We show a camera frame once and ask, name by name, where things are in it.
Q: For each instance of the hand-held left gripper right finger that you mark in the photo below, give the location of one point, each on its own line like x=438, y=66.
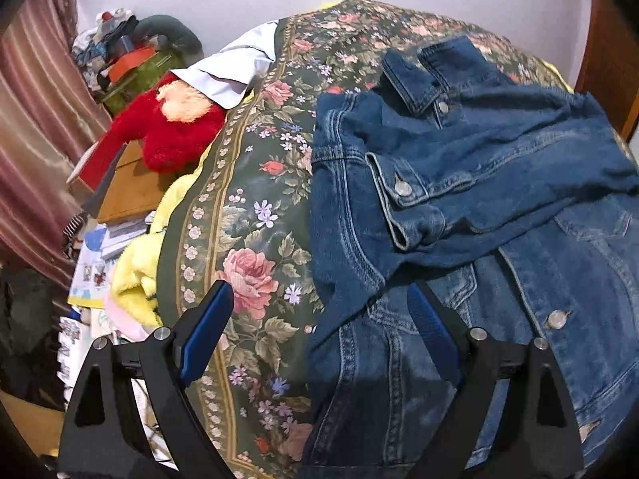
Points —
x=434, y=327

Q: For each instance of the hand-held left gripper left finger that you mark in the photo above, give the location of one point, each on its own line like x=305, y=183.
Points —
x=204, y=332

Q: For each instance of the blue denim jacket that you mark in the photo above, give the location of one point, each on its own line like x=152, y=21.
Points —
x=474, y=219

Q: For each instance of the pile of mixed clothes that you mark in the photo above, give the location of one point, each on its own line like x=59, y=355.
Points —
x=102, y=42

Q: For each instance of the pink plush cloth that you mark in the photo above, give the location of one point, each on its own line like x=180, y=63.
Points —
x=127, y=322

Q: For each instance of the stack of books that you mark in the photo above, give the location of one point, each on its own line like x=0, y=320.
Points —
x=122, y=232

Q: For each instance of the open picture magazine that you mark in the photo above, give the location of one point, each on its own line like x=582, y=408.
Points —
x=90, y=272

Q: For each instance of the floral bedspread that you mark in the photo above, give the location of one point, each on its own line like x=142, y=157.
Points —
x=254, y=209

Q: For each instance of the striped black-white item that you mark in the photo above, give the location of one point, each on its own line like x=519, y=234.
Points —
x=74, y=227

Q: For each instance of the dark grey box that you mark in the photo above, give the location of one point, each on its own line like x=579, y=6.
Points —
x=102, y=192

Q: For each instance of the black bag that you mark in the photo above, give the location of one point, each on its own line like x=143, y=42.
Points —
x=27, y=339

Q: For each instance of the red box with white lid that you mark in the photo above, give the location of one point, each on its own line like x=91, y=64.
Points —
x=100, y=162

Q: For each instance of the red plush toy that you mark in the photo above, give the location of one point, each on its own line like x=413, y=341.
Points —
x=169, y=129

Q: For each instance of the green patterned storage box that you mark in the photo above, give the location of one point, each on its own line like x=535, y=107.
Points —
x=140, y=85

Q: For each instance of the white pillow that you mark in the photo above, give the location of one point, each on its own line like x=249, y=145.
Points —
x=229, y=67

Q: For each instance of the striped pink curtain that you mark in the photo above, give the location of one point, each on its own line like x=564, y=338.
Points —
x=35, y=124

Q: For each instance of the orange box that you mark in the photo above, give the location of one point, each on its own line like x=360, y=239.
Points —
x=132, y=62

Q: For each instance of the grey neck pillow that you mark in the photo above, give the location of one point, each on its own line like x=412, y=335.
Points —
x=169, y=30

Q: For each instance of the wooden wardrobe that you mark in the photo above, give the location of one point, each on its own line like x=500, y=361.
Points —
x=611, y=70

